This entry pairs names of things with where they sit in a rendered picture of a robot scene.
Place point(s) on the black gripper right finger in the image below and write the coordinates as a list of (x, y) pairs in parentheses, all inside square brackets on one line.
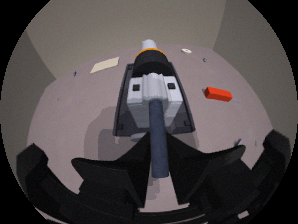
[(189, 167)]

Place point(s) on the blue-grey metal shaft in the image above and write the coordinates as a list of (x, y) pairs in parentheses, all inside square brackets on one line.
[(158, 145)]

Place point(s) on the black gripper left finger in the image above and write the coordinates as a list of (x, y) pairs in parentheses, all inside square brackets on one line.
[(130, 172)]

